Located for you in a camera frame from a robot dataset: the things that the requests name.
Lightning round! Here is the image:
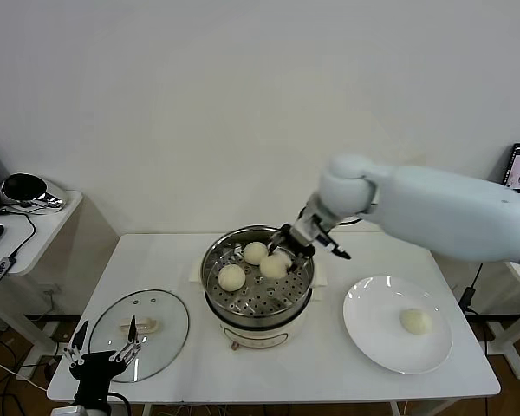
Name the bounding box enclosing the thin black hub cable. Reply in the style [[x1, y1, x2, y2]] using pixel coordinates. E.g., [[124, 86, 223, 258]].
[[0, 203, 68, 261]]

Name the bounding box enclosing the stainless steel steamer basket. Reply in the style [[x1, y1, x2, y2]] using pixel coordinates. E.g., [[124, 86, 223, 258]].
[[200, 224, 317, 320]]

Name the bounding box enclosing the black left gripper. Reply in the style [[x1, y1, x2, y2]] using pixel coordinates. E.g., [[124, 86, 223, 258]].
[[62, 315, 145, 400]]

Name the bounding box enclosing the chrome and black headset device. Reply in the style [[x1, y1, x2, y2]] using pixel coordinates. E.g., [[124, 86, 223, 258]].
[[0, 172, 68, 212]]

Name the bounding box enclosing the white side table with mouse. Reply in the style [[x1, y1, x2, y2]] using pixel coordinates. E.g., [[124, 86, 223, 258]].
[[0, 190, 121, 361]]

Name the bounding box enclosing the white steamed baozi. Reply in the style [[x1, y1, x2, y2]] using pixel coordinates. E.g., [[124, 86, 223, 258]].
[[398, 307, 432, 335], [258, 253, 294, 279], [243, 241, 270, 266], [217, 264, 247, 293]]

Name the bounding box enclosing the white round plate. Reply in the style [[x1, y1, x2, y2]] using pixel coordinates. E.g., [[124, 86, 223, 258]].
[[342, 276, 454, 376]]

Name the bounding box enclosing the white work table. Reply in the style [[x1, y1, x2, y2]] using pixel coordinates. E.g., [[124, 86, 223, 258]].
[[47, 232, 502, 416]]

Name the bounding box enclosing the white electric cooking pot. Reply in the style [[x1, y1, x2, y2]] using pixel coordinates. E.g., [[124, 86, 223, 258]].
[[186, 259, 330, 353]]

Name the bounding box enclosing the grey usb hub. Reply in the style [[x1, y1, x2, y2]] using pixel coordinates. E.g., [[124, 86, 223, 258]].
[[0, 255, 18, 285]]

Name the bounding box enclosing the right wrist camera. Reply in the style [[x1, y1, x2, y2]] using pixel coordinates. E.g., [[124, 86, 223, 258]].
[[315, 231, 352, 261]]

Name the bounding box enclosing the black cable with adapter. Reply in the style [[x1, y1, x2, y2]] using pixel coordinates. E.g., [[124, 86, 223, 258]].
[[458, 262, 484, 317]]

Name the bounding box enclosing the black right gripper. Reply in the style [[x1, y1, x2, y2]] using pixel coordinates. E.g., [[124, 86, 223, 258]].
[[266, 194, 336, 275]]

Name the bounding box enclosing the glass lid cream handle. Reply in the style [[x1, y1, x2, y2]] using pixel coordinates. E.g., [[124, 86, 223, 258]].
[[88, 289, 191, 383]]

